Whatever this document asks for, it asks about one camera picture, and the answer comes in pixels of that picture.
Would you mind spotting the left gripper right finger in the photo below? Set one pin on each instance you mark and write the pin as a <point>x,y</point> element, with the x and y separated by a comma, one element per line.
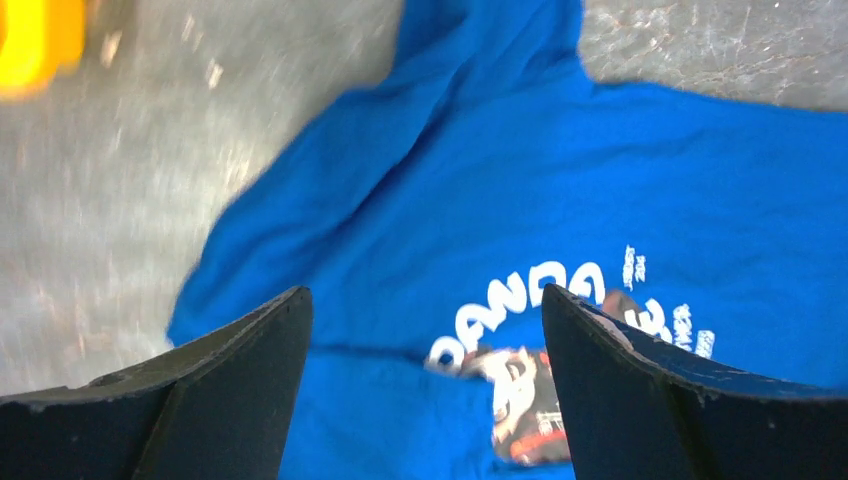
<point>637,407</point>

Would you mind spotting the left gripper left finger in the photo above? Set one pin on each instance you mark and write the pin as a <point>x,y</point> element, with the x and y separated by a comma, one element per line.
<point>219,407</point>

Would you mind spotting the blue printed t-shirt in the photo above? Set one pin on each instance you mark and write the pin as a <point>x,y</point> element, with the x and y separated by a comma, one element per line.
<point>426,215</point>

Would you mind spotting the yellow plastic tray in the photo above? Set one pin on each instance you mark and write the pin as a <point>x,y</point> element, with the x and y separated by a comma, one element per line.
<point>40,39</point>

